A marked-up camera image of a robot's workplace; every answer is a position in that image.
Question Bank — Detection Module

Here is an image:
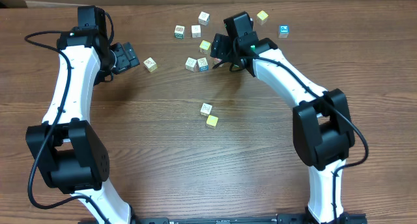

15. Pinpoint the cream umbrella wooden block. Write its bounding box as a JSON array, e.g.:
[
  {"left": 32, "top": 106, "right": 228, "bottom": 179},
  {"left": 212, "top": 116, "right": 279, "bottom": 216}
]
[{"left": 200, "top": 103, "right": 212, "bottom": 117}]

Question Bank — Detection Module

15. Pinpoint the yellow top wooden block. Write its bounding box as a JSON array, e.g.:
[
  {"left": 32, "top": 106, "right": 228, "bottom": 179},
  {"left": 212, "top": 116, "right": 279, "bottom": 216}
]
[{"left": 206, "top": 115, "right": 218, "bottom": 129}]

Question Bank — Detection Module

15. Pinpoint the red top wooden block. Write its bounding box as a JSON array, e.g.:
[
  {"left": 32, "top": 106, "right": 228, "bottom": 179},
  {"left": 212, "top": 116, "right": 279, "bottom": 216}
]
[{"left": 213, "top": 58, "right": 223, "bottom": 68}]

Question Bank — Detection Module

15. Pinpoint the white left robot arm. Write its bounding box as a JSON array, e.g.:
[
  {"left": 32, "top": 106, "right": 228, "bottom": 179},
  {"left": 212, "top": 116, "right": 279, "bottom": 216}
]
[{"left": 25, "top": 6, "right": 140, "bottom": 223}]

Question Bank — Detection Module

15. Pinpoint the yellow top block middle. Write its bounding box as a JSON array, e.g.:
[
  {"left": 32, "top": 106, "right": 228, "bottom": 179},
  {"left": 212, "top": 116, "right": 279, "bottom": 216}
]
[{"left": 199, "top": 40, "right": 211, "bottom": 55}]

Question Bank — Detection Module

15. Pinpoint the yellow top block far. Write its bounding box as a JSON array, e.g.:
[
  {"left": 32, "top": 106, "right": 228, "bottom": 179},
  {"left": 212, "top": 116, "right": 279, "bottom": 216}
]
[{"left": 256, "top": 10, "right": 268, "bottom": 25}]

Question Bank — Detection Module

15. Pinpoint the cream block blue letter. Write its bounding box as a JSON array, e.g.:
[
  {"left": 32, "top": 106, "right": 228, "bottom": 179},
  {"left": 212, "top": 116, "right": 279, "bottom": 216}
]
[{"left": 197, "top": 57, "right": 209, "bottom": 72}]

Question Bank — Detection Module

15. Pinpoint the cream block top row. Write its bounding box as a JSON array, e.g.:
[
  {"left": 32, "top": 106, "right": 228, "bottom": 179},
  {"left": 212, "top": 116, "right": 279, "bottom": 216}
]
[{"left": 198, "top": 12, "right": 210, "bottom": 26}]

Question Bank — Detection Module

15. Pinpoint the plain cream wooden block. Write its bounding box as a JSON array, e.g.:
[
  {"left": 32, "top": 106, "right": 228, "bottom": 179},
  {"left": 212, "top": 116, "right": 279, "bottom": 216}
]
[{"left": 191, "top": 25, "right": 201, "bottom": 38}]

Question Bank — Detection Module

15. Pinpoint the cream block red letter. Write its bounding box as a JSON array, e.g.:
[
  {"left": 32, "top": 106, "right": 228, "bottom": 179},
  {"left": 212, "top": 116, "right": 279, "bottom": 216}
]
[{"left": 185, "top": 57, "right": 198, "bottom": 72}]

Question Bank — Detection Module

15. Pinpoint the blue top block far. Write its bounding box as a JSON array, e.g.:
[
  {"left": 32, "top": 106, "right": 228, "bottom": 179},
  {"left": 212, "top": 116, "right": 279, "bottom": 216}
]
[{"left": 278, "top": 25, "right": 289, "bottom": 38}]

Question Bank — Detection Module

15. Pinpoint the cream block green letter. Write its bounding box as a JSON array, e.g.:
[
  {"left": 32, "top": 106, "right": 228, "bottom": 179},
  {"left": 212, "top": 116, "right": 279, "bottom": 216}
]
[{"left": 174, "top": 25, "right": 185, "bottom": 39}]

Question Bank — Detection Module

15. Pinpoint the cream block brown drawing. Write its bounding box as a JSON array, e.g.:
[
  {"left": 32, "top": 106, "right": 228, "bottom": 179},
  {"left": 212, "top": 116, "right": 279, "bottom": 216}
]
[{"left": 143, "top": 57, "right": 158, "bottom": 72}]

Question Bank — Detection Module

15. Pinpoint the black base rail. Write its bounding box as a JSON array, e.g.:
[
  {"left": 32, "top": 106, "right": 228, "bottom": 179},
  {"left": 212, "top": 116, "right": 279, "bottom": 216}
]
[{"left": 136, "top": 212, "right": 368, "bottom": 224}]

